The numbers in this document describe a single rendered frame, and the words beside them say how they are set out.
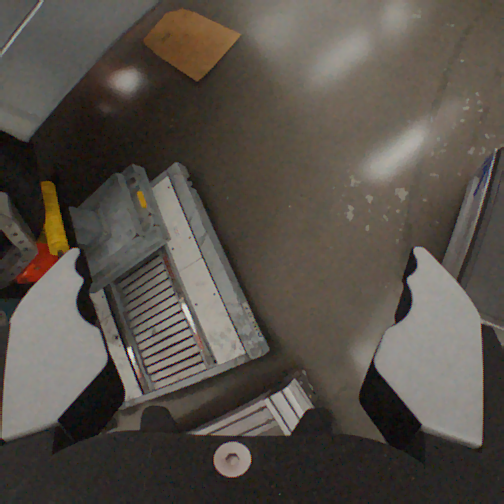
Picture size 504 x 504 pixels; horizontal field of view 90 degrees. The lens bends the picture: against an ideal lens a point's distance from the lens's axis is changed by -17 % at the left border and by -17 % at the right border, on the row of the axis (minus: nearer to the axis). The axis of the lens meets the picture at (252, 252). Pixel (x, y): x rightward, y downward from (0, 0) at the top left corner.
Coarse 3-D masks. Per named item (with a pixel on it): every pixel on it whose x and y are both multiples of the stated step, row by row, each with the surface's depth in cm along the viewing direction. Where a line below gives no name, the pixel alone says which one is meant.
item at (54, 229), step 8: (48, 184) 85; (48, 192) 84; (48, 200) 83; (56, 200) 85; (48, 208) 82; (56, 208) 84; (48, 216) 81; (56, 216) 83; (48, 224) 81; (56, 224) 81; (48, 232) 80; (56, 232) 81; (64, 232) 83; (48, 240) 80; (56, 240) 79; (64, 240) 81; (56, 248) 79; (64, 248) 81
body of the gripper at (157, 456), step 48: (144, 432) 5; (48, 480) 4; (96, 480) 4; (144, 480) 4; (192, 480) 4; (240, 480) 4; (288, 480) 4; (336, 480) 4; (384, 480) 4; (432, 480) 4
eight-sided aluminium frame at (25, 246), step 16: (0, 192) 56; (0, 208) 54; (16, 208) 63; (0, 224) 56; (16, 224) 60; (16, 240) 65; (32, 240) 73; (16, 256) 73; (32, 256) 74; (0, 272) 79; (16, 272) 78; (0, 288) 80
